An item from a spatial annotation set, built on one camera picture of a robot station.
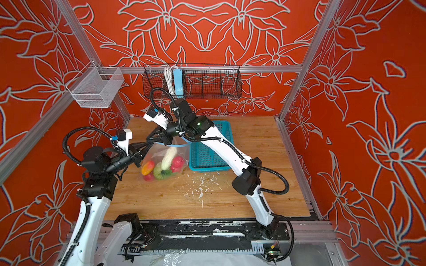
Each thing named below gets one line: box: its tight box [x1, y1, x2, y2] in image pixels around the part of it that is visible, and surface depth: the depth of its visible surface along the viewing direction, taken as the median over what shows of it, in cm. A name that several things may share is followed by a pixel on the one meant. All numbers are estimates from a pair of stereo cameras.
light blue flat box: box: [173, 68, 184, 99], surface depth 91 cm
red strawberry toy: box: [170, 162, 183, 174], surface depth 79 cm
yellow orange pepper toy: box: [141, 160, 155, 176], surface depth 79 cm
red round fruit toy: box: [170, 155, 185, 173], surface depth 77 cm
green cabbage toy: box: [153, 161, 172, 180], surface depth 79 cm
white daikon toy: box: [161, 146, 177, 176], surface depth 79 cm
